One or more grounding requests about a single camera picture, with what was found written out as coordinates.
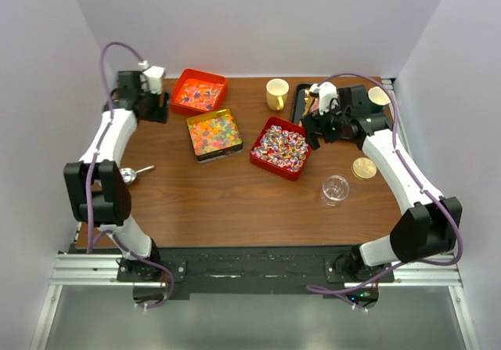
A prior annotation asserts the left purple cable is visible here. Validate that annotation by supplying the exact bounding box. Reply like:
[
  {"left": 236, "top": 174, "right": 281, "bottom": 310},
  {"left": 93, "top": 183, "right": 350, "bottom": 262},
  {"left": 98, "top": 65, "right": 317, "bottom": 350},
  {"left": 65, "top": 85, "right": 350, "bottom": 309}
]
[{"left": 85, "top": 41, "right": 175, "bottom": 310}]

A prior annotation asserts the clear plastic jar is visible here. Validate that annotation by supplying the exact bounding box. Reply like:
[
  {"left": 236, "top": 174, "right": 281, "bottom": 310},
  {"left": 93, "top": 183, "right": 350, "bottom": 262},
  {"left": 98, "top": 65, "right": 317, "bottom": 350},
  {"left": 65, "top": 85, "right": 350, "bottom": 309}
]
[{"left": 320, "top": 175, "right": 350, "bottom": 207}]

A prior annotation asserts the silver metal scoop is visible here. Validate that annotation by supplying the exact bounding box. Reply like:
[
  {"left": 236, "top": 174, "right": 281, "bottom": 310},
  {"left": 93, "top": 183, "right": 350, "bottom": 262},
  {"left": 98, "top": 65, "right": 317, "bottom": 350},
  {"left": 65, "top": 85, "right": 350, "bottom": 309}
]
[{"left": 119, "top": 165, "right": 156, "bottom": 185}]

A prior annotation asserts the red tray of lollipops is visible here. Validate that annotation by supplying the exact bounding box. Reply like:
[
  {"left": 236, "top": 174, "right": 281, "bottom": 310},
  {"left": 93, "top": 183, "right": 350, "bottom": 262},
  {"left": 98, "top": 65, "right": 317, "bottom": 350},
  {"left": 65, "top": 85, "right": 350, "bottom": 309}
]
[{"left": 250, "top": 117, "right": 312, "bottom": 182}]

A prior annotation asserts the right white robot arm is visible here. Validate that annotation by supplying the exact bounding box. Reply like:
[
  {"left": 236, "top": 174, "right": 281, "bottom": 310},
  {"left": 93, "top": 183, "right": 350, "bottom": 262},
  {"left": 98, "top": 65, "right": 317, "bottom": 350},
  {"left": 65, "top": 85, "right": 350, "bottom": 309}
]
[{"left": 301, "top": 82, "right": 463, "bottom": 282}]

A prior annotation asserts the aluminium frame rail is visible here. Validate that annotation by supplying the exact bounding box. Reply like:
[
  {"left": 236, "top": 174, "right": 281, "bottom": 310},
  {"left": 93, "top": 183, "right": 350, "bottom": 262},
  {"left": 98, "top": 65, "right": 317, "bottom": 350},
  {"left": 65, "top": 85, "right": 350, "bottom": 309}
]
[{"left": 49, "top": 254, "right": 463, "bottom": 287}]

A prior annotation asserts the orange tray of candies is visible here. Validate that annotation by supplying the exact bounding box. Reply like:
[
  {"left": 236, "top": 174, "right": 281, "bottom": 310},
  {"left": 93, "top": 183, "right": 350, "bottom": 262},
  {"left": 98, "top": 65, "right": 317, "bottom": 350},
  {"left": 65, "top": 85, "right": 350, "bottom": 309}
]
[{"left": 171, "top": 68, "right": 228, "bottom": 117}]

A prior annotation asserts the yellow mug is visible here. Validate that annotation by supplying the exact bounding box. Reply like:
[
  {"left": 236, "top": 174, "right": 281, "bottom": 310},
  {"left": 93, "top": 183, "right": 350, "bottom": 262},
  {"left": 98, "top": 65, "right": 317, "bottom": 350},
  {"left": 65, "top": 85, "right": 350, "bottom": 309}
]
[{"left": 265, "top": 78, "right": 290, "bottom": 111}]

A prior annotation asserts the gold jar lid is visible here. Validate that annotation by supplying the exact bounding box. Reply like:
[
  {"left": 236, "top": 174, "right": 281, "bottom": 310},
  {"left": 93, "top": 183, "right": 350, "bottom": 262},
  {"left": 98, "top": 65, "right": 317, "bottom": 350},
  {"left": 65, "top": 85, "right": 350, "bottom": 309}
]
[{"left": 351, "top": 157, "right": 377, "bottom": 180}]

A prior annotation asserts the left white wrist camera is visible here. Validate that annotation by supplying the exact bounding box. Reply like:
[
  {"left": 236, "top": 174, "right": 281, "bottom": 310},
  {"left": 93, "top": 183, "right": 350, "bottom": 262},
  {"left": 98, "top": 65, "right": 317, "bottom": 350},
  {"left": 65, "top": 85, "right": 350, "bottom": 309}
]
[{"left": 138, "top": 60, "right": 165, "bottom": 94}]

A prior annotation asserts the black serving tray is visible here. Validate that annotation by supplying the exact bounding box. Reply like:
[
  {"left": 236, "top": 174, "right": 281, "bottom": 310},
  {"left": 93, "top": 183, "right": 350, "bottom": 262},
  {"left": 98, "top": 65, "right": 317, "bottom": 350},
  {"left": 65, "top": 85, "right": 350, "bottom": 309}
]
[{"left": 290, "top": 83, "right": 312, "bottom": 125}]

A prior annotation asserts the dark green mug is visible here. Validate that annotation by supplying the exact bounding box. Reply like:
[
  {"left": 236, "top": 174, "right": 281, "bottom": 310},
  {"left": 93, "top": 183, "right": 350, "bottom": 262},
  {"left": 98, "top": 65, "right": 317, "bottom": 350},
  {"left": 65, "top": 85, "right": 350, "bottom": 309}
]
[{"left": 367, "top": 86, "right": 391, "bottom": 114}]

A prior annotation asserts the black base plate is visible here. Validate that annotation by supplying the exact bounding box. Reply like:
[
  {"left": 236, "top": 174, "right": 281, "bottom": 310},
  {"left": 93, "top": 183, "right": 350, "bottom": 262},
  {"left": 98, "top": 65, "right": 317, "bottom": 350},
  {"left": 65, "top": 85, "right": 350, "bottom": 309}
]
[{"left": 117, "top": 245, "right": 386, "bottom": 301}]

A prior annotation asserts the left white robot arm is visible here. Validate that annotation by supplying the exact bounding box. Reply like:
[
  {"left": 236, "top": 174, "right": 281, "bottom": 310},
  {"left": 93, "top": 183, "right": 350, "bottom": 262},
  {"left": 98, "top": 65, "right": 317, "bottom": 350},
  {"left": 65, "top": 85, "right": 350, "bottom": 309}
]
[{"left": 63, "top": 66, "right": 169, "bottom": 281}]

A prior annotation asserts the gold tin of gummies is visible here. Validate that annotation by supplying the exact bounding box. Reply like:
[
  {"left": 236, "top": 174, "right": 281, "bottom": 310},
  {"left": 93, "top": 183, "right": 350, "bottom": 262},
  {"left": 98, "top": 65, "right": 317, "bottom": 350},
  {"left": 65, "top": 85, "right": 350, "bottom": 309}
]
[{"left": 186, "top": 109, "right": 243, "bottom": 163}]

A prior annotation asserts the gold knife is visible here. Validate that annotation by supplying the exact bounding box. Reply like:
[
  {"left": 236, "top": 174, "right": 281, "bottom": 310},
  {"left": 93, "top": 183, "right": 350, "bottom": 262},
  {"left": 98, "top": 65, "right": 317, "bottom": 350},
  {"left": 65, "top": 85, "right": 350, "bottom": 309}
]
[{"left": 298, "top": 90, "right": 315, "bottom": 126}]

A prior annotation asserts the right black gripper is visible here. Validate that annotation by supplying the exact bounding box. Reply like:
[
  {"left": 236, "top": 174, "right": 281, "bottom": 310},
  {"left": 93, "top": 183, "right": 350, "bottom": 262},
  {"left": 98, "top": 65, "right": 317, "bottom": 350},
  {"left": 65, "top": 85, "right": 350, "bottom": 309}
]
[{"left": 301, "top": 98, "right": 349, "bottom": 151}]

